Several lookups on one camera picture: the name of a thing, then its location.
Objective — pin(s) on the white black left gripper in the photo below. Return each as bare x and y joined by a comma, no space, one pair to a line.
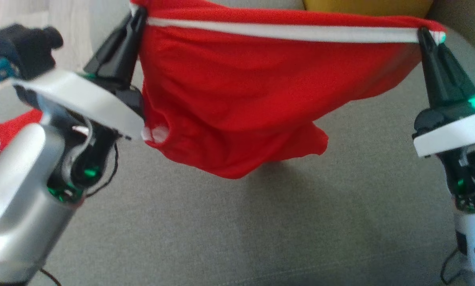
90,97

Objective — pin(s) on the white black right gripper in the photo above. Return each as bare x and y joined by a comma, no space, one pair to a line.
452,131

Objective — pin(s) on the red shorts white trim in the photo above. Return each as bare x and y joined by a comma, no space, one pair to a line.
241,87

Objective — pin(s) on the red jersey white sleeves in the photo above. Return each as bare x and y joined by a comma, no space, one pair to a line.
6,135

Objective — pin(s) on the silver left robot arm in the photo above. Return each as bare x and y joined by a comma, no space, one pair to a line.
18,206

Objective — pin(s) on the beige partition panel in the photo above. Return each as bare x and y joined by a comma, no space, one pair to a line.
468,24

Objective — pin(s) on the large yellow sofa backrest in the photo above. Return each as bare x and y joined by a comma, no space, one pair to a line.
364,7

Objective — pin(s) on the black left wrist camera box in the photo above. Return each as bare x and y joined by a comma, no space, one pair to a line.
22,47

